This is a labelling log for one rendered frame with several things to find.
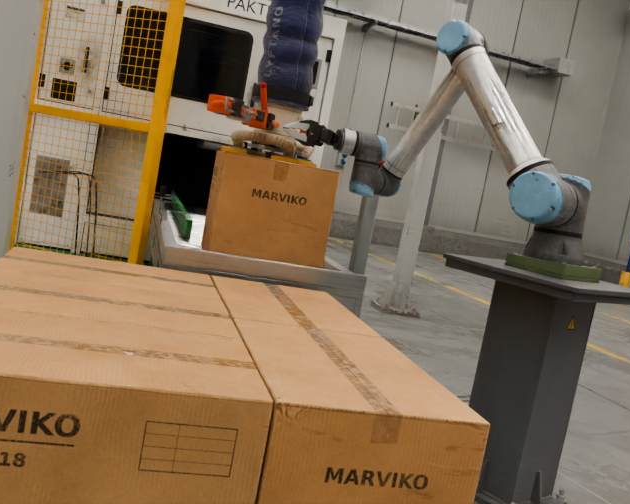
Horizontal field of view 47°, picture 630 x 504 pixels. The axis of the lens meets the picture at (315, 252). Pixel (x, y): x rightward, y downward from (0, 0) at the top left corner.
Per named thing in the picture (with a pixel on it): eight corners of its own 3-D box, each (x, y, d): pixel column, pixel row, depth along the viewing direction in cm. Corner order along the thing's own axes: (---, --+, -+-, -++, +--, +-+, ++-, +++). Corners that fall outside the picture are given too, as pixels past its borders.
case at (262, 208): (200, 245, 303) (216, 150, 299) (293, 259, 311) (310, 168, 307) (206, 267, 244) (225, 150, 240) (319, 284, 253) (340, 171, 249)
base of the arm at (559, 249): (542, 258, 246) (548, 229, 246) (594, 267, 232) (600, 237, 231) (510, 253, 234) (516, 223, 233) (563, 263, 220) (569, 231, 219)
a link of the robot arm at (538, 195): (586, 211, 218) (481, 19, 242) (566, 205, 204) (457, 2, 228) (542, 235, 226) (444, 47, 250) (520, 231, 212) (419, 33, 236)
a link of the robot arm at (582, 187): (589, 235, 234) (599, 182, 232) (571, 232, 220) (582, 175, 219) (543, 228, 243) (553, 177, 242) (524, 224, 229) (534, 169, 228)
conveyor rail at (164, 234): (149, 227, 462) (153, 198, 460) (157, 228, 463) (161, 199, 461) (155, 304, 239) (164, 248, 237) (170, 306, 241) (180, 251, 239)
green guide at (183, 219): (157, 205, 461) (159, 191, 460) (174, 207, 463) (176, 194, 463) (165, 235, 307) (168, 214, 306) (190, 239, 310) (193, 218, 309)
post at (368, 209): (323, 388, 321) (366, 166, 311) (338, 390, 323) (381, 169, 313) (327, 393, 315) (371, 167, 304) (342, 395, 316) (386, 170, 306)
